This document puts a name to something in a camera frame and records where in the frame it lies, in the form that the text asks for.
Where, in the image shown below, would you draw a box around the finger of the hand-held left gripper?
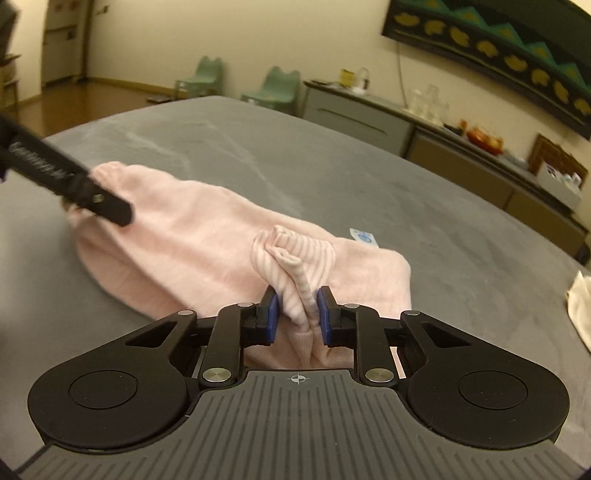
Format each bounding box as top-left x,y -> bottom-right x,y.
0,111 -> 134,228

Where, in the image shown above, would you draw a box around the white pants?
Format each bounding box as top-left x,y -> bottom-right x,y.
567,271 -> 591,329

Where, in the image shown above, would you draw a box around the white door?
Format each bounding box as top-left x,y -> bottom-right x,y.
42,0 -> 89,86

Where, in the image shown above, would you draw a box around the wall TV with patterned cover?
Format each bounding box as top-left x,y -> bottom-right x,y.
381,0 -> 591,139

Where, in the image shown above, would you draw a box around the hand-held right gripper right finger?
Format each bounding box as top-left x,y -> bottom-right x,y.
317,285 -> 470,387

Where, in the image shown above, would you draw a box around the wooden lattice frame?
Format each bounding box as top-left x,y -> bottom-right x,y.
529,134 -> 589,185

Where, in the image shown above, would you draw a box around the set of clear glasses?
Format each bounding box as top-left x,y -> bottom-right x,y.
406,84 -> 451,125

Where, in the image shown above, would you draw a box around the grey TV cabinet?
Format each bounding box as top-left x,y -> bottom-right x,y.
302,79 -> 589,259

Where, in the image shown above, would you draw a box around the white storage basket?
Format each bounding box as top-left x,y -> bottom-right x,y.
536,161 -> 583,210

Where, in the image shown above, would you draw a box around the green plastic child chair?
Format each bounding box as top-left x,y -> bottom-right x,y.
174,55 -> 225,100
241,66 -> 302,115

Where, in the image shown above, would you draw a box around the pink pants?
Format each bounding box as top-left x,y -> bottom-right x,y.
65,161 -> 413,372

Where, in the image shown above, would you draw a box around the red fruit bowl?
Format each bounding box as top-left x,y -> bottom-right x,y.
465,127 -> 505,155

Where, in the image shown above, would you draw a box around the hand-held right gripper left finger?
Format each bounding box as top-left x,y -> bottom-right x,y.
124,285 -> 280,387

